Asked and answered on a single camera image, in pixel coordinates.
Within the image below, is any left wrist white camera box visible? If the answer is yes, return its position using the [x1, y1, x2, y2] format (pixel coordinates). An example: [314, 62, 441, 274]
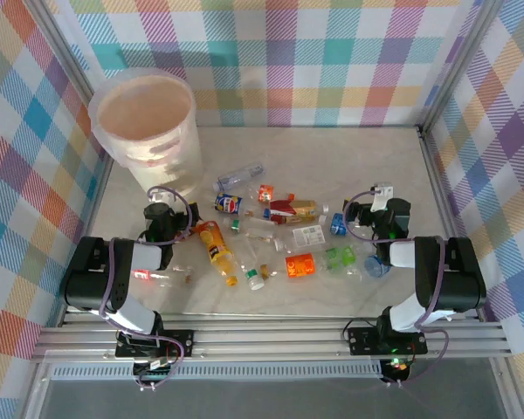
[148, 189, 178, 205]

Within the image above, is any clear bottle orange NFC label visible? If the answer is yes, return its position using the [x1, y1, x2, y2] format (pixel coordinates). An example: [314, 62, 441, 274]
[260, 251, 318, 281]

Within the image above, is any translucent white plastic bin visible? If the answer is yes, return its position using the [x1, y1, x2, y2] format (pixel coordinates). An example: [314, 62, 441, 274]
[86, 68, 204, 198]

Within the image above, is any aluminium frame post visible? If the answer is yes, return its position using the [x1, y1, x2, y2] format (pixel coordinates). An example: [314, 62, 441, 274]
[417, 0, 504, 322]
[25, 0, 114, 326]

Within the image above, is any orange juice plastic bottle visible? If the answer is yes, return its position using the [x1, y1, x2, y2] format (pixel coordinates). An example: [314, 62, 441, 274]
[195, 220, 239, 288]

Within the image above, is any clear bottle grey-blue label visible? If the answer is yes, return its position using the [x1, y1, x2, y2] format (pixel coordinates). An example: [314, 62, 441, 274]
[212, 161, 265, 193]

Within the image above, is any crushed clear bottle brown residue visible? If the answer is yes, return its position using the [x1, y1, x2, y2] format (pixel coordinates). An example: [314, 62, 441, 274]
[243, 230, 275, 245]

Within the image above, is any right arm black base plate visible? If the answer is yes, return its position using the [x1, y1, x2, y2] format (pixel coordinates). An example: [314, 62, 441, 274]
[347, 325, 429, 356]

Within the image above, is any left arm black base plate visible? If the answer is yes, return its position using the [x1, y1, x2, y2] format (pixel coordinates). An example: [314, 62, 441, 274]
[114, 329, 195, 361]

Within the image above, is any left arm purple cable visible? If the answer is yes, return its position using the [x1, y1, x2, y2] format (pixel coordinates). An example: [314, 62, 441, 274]
[99, 185, 194, 392]

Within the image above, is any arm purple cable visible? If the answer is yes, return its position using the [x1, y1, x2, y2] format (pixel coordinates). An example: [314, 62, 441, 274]
[99, 185, 194, 392]
[341, 187, 450, 388]

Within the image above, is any clear bottle white label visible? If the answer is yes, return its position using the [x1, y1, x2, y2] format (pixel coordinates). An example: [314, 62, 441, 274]
[273, 223, 328, 254]

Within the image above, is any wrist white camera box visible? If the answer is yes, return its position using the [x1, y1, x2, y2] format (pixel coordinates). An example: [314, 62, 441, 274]
[371, 182, 396, 214]
[148, 189, 178, 205]

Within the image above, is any clear bottle green white cap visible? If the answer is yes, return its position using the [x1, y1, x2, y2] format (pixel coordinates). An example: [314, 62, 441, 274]
[231, 238, 266, 292]

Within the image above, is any aluminium frame rail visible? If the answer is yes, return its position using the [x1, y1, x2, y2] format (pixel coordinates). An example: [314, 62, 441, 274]
[30, 312, 514, 363]

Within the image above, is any clear bottle green label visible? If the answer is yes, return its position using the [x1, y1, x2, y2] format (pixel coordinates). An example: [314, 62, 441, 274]
[316, 244, 369, 276]

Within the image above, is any round blue label bottle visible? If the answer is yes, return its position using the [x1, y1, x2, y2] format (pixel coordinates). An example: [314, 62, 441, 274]
[363, 254, 394, 279]

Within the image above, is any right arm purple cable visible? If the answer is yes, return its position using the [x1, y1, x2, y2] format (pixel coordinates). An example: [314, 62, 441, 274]
[341, 187, 450, 388]

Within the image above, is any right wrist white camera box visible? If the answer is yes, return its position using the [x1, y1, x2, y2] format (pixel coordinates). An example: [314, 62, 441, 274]
[371, 182, 396, 214]

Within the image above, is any clear bottle small red label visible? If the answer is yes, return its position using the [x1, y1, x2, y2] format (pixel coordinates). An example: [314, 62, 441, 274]
[130, 266, 196, 289]

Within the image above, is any clear bottle green band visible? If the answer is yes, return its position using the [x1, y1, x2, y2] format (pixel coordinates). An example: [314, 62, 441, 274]
[222, 216, 280, 237]

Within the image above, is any slotted grey cable duct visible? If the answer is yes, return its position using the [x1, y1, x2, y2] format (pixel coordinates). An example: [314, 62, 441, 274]
[52, 364, 383, 381]

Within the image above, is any red label tea bottle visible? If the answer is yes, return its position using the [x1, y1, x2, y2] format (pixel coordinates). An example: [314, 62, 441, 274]
[263, 193, 332, 227]

